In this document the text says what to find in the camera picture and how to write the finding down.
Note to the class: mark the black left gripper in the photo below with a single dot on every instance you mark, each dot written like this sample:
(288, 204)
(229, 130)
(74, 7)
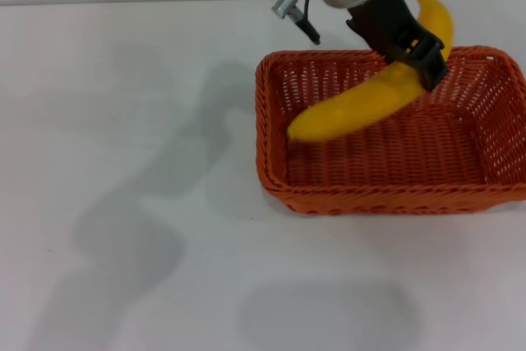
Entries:
(382, 18)

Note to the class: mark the yellow banana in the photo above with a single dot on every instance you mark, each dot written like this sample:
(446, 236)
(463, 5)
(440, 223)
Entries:
(361, 108)

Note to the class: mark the orange woven plastic basket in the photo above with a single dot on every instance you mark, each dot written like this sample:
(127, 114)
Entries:
(390, 162)

